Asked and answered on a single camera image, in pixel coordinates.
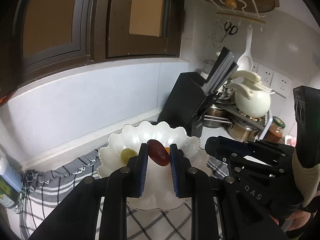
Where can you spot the white wall socket strip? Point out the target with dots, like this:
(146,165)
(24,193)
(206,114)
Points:
(279,83)

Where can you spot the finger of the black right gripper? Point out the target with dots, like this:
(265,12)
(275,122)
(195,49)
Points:
(259,163)
(248,147)

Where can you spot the steel pot lower left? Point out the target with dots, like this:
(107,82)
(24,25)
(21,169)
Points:
(216,117)

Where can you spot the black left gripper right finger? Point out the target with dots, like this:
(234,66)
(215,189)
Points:
(220,208)

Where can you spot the pink white dish rack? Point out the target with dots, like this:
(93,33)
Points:
(291,141)

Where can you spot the steel pot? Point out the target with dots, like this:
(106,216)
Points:
(216,117)
(241,130)

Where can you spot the black scissors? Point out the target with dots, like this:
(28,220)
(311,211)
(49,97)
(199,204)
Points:
(230,29)

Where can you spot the dark wooden window frame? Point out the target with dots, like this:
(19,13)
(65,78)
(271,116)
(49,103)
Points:
(43,37)

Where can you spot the checkered kitchen cloth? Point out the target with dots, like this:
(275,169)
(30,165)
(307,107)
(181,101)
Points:
(156,224)

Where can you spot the green dish soap bottle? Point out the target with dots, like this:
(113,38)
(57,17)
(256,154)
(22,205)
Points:
(8,195)

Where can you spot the white blue pump bottle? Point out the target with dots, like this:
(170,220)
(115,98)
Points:
(10,175)

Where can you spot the steel pot lower right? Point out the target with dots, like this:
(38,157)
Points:
(241,130)

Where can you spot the red oblong fruit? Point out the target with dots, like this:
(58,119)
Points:
(158,153)

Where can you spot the jar of red sauce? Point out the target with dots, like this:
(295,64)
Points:
(275,131)

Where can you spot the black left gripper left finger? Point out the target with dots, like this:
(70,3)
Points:
(94,200)

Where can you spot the white ceramic pitcher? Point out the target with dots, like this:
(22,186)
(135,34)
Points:
(251,96)

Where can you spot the black knife block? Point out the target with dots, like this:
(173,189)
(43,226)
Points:
(187,104)

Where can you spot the white scalloped bowl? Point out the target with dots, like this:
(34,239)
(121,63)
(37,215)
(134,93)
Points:
(158,192)

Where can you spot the right hand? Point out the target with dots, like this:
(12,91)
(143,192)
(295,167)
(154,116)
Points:
(297,224)

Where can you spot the green round fruit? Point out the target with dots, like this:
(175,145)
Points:
(126,154)

